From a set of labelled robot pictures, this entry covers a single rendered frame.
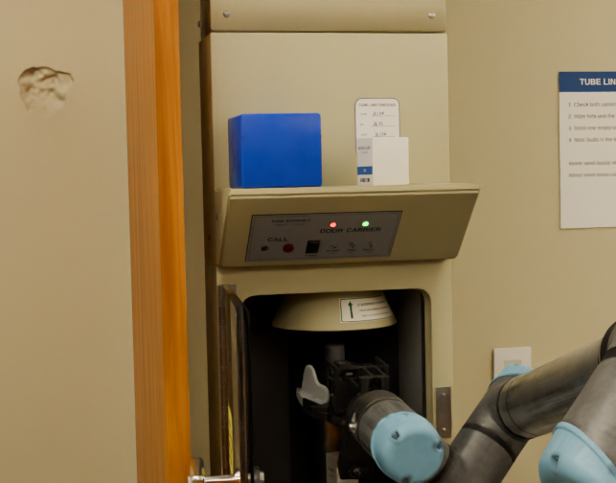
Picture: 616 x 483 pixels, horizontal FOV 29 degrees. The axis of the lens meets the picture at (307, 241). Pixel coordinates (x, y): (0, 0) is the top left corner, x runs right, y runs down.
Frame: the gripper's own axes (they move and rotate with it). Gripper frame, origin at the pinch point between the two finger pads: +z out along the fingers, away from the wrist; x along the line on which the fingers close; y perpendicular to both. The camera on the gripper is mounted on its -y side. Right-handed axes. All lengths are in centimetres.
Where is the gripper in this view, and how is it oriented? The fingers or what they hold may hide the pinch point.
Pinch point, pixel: (335, 393)
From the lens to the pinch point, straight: 171.2
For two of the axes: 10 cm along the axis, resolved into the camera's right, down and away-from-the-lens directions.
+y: 0.0, -9.9, -1.4
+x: -9.7, 0.3, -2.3
